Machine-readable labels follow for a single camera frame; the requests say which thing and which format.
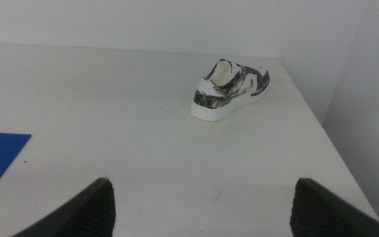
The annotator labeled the white and black shoe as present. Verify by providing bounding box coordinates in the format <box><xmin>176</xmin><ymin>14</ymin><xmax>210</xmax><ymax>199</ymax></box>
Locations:
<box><xmin>189</xmin><ymin>59</ymin><xmax>271</xmax><ymax>122</ymax></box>

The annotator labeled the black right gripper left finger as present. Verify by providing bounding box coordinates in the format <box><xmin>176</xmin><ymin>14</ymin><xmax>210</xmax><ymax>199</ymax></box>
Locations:
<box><xmin>11</xmin><ymin>177</ymin><xmax>116</xmax><ymax>237</ymax></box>

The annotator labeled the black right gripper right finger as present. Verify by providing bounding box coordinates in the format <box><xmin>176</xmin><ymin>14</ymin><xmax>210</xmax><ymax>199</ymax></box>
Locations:
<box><xmin>289</xmin><ymin>177</ymin><xmax>379</xmax><ymax>237</ymax></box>

